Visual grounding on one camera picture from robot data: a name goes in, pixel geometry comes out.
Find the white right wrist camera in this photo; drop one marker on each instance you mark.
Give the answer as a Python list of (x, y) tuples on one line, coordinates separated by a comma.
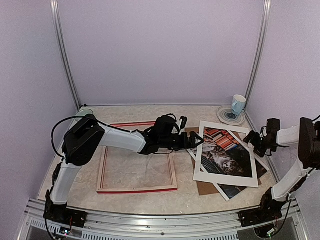
[(263, 132)]

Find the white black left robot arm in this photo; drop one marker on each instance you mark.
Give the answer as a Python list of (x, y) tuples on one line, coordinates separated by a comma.
[(82, 140)]

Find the cat and books photo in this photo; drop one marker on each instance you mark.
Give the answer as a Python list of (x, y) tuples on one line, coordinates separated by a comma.
[(224, 161)]

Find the round swirl pattern plate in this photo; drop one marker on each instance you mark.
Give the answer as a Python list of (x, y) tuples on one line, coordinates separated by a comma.
[(225, 115)]

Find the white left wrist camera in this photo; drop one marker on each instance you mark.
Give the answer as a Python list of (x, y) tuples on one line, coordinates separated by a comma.
[(181, 123)]

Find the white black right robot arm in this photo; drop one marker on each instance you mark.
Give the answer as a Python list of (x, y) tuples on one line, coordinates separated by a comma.
[(307, 137)]

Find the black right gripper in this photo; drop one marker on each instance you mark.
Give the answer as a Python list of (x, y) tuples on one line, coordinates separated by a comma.
[(261, 153)]

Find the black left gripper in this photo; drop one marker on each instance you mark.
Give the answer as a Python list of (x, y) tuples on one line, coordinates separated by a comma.
[(186, 144)]

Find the white mat board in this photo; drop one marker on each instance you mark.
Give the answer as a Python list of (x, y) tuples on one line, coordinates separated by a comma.
[(224, 158)]

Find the brown frame backing board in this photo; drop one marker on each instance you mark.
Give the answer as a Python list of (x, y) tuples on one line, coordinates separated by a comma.
[(206, 187)]

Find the red wooden picture frame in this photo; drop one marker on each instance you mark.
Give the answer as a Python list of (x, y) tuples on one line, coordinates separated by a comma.
[(136, 162)]

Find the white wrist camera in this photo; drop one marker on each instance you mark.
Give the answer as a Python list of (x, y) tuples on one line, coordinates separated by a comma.
[(263, 132), (181, 123)]

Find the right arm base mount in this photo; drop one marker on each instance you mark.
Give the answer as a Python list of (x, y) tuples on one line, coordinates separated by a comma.
[(268, 210)]

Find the light blue ceramic mug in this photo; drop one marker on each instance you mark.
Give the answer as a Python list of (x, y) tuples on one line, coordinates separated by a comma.
[(238, 104)]

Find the green ceramic bowl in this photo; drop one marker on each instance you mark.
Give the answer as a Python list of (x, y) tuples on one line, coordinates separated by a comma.
[(82, 113)]

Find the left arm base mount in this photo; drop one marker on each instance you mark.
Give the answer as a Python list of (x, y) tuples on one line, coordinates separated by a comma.
[(64, 215)]

